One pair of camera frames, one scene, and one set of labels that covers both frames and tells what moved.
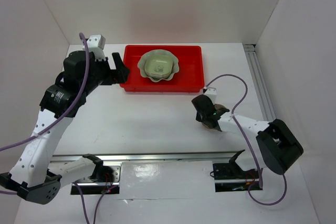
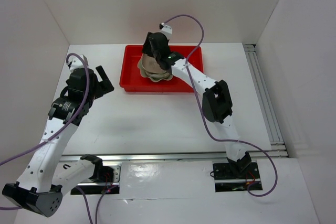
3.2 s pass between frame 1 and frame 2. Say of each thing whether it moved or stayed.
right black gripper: moved
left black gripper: moved
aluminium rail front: stayed
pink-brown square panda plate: moved
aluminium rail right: stayed
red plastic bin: stayed
